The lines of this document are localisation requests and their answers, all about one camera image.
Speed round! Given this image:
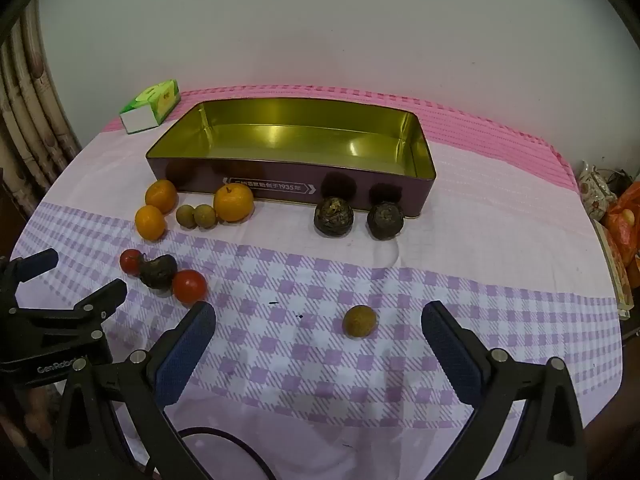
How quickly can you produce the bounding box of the large red tomato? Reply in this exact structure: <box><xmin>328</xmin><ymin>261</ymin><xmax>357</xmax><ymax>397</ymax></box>
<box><xmin>172</xmin><ymin>269</ymin><xmax>208</xmax><ymax>304</ymax></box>

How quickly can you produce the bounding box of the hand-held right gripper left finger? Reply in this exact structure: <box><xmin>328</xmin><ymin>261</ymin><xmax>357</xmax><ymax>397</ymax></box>
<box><xmin>52</xmin><ymin>301</ymin><xmax>217</xmax><ymax>480</ymax></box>

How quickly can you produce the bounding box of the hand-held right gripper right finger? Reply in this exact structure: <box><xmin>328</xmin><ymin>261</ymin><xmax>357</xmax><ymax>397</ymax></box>
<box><xmin>421</xmin><ymin>301</ymin><xmax>588</xmax><ymax>480</ymax></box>

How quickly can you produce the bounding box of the small red tomato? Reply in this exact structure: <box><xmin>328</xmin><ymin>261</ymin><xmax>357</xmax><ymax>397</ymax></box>
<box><xmin>119</xmin><ymin>249</ymin><xmax>144</xmax><ymax>277</ymax></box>

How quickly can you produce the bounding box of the large orange mandarin with stem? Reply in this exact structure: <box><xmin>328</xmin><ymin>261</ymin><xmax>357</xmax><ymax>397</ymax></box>
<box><xmin>213</xmin><ymin>183</ymin><xmax>255</xmax><ymax>223</ymax></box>

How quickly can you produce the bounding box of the pink purple checked tablecloth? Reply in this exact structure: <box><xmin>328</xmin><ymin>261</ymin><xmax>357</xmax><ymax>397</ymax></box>
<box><xmin>10</xmin><ymin>84</ymin><xmax>626</xmax><ymax>480</ymax></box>

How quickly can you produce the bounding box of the bamboo furniture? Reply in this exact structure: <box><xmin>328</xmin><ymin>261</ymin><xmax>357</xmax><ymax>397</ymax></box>
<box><xmin>0</xmin><ymin>5</ymin><xmax>83</xmax><ymax>196</ymax></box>

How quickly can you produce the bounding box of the floral teapot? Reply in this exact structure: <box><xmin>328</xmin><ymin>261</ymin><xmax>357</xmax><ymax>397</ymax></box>
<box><xmin>577</xmin><ymin>160</ymin><xmax>618</xmax><ymax>221</ymax></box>

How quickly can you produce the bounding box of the dark wrinkled passion fruit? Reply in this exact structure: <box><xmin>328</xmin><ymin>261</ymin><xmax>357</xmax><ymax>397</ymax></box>
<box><xmin>367</xmin><ymin>202</ymin><xmax>404</xmax><ymax>240</ymax></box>
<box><xmin>138</xmin><ymin>254</ymin><xmax>178</xmax><ymax>290</ymax></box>
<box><xmin>313</xmin><ymin>197</ymin><xmax>355</xmax><ymax>237</ymax></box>

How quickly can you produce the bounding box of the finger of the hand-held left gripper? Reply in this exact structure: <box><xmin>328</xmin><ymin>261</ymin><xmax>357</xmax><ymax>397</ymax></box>
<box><xmin>0</xmin><ymin>248</ymin><xmax>59</xmax><ymax>311</ymax></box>
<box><xmin>10</xmin><ymin>279</ymin><xmax>128</xmax><ymax>342</ymax></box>

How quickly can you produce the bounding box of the black cable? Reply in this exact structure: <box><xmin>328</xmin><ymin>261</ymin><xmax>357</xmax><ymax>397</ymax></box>
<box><xmin>177</xmin><ymin>426</ymin><xmax>277</xmax><ymax>480</ymax></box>

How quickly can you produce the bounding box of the orange plastic bag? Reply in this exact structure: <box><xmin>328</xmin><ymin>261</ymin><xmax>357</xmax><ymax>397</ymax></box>
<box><xmin>605</xmin><ymin>195</ymin><xmax>640</xmax><ymax>291</ymax></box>

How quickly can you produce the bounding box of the small orange mandarin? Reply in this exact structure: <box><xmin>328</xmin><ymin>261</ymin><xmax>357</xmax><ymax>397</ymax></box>
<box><xmin>145</xmin><ymin>179</ymin><xmax>179</xmax><ymax>214</ymax></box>
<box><xmin>135</xmin><ymin>205</ymin><xmax>167</xmax><ymax>241</ymax></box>

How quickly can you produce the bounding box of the purple tin box gold inside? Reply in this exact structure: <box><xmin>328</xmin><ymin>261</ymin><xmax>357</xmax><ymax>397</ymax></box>
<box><xmin>145</xmin><ymin>98</ymin><xmax>437</xmax><ymax>220</ymax></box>

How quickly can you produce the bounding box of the green tissue box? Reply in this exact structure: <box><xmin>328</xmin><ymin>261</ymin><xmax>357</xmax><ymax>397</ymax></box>
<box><xmin>119</xmin><ymin>79</ymin><xmax>181</xmax><ymax>135</ymax></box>

